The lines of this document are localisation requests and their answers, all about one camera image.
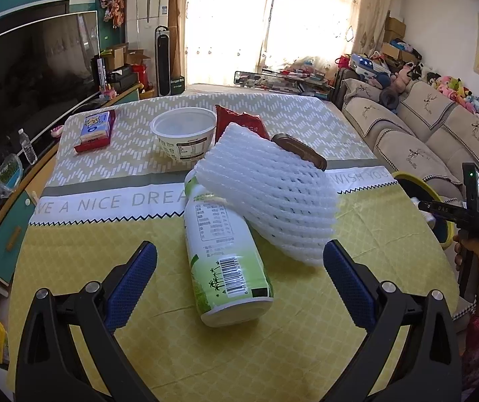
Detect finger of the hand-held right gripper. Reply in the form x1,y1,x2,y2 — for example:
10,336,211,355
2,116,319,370
417,200,466,223

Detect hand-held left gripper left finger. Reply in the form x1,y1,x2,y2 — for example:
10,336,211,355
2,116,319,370
14,241,158,402

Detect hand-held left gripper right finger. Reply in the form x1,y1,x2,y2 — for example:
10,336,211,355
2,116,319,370
323,240,462,402

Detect yellow rimmed black bin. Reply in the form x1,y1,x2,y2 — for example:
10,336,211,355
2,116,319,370
392,171,458,246

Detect green white drink bottle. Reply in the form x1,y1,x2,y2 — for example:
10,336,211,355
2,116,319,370
184,170,274,328

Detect white foam net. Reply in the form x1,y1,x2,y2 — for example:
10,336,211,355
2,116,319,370
196,122,340,266

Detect brown chocolate bar wrapper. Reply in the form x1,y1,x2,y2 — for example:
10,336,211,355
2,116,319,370
272,133,328,172

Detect white plastic bowl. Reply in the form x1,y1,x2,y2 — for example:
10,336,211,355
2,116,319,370
151,107,218,164

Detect red snack packet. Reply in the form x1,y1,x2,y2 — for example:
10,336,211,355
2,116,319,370
214,105,271,141

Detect person's right hand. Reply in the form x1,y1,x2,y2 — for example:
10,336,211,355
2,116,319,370
453,233,466,272

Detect beige sofa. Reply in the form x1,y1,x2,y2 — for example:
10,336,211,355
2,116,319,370
331,77,479,235

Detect row of plush toys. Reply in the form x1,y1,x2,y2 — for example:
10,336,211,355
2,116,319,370
425,73,479,130

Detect black neck pillow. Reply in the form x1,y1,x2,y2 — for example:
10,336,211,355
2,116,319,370
379,87,400,110

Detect pink plush pig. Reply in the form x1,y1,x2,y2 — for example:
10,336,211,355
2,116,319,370
392,63,416,88

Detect teal wooden television cabinet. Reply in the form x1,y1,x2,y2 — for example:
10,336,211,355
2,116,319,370
0,84,144,285

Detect flat red box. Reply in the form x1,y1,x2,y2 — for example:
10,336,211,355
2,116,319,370
74,109,116,153

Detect blue star printed bag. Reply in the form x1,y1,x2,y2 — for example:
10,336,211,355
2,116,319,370
350,54,391,80

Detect small blue white box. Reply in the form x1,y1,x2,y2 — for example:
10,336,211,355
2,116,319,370
79,111,111,143

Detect clear water bottle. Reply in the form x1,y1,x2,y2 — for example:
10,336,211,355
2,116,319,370
17,129,38,166

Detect stack of cardboard boxes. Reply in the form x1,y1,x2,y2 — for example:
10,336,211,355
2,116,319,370
382,17,422,63

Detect cluttered glass coffee table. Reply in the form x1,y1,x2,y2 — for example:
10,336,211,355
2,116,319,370
233,67,336,95

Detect upright black white box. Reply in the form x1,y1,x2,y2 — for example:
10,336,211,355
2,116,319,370
91,56,108,90

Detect floral sheet bed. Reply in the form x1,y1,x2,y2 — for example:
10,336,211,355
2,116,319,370
183,84,336,102

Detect white black tower fan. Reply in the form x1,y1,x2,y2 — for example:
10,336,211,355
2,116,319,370
155,25,172,97

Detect open cardboard box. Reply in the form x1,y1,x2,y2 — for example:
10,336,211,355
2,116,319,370
101,44,156,72

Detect large flat television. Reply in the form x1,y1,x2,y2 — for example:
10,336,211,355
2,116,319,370
0,9,100,177

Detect cream sheer curtains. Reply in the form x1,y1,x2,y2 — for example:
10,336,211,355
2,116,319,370
170,0,393,88

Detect white standing air conditioner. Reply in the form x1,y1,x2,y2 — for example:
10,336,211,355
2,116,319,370
126,0,172,49

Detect hanging flower decoration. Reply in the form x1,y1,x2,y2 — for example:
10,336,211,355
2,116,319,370
99,0,128,29

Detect smaller black television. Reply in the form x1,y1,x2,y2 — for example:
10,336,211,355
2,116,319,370
0,0,70,36

